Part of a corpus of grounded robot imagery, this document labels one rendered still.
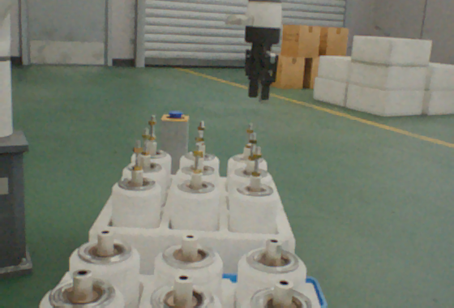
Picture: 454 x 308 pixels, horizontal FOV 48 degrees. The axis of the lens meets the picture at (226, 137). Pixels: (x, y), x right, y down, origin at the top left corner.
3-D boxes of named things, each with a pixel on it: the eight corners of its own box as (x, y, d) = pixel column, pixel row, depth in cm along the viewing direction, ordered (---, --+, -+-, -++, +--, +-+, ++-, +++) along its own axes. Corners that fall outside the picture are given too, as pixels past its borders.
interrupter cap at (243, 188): (280, 190, 104) (280, 187, 104) (262, 200, 98) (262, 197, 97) (247, 183, 108) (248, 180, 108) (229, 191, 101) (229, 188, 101)
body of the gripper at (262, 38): (287, 25, 104) (284, 71, 106) (271, 24, 112) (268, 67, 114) (253, 23, 102) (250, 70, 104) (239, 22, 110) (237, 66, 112)
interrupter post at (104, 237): (94, 257, 71) (94, 235, 70) (98, 250, 73) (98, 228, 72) (112, 258, 71) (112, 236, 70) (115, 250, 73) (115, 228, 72)
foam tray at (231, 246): (88, 317, 99) (88, 231, 96) (123, 236, 138) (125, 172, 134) (287, 325, 101) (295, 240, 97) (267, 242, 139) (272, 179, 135)
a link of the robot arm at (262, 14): (222, 24, 109) (224, -6, 108) (271, 27, 113) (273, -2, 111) (235, 26, 101) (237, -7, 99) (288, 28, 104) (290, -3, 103)
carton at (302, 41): (318, 57, 496) (321, 26, 490) (297, 57, 485) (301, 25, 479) (299, 55, 522) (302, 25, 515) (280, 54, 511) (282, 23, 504)
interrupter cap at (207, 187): (196, 197, 97) (197, 194, 97) (169, 188, 102) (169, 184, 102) (222, 189, 103) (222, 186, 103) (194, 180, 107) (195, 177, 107)
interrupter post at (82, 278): (69, 302, 59) (69, 276, 58) (74, 292, 61) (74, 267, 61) (90, 304, 59) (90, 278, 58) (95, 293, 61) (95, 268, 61)
